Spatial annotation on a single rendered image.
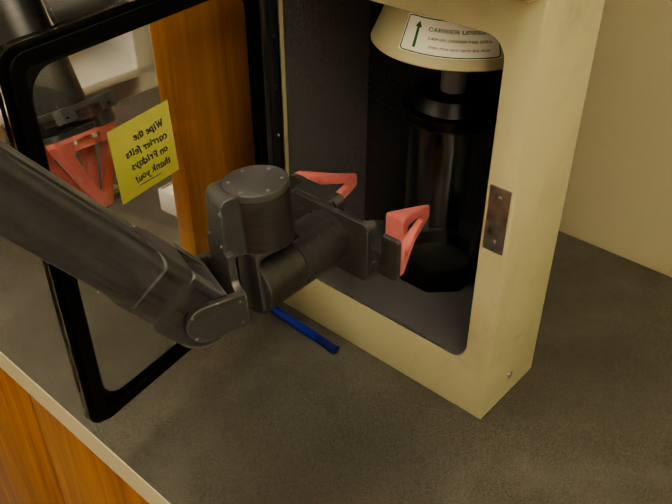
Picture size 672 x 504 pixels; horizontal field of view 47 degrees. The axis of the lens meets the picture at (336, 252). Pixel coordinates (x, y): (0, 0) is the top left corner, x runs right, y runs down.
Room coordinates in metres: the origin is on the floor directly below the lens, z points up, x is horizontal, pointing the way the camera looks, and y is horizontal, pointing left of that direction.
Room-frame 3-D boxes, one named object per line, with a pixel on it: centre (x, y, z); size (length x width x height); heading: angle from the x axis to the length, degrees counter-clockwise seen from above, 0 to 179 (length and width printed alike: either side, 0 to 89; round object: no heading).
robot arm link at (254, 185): (0.55, 0.09, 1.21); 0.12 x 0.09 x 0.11; 119
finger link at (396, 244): (0.64, -0.05, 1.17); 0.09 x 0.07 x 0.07; 138
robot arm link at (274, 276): (0.57, 0.06, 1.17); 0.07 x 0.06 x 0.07; 138
